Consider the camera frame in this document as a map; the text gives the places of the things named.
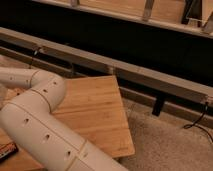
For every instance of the dark candy bar wrapper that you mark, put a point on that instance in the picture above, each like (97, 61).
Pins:
(7, 150)

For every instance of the black rail bracket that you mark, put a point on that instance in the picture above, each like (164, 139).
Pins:
(158, 105)

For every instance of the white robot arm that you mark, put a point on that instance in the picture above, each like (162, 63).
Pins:
(28, 120)

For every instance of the wooden board table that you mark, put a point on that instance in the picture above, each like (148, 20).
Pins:
(93, 109)

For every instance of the grey metal rail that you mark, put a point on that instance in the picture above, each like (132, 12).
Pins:
(69, 62)

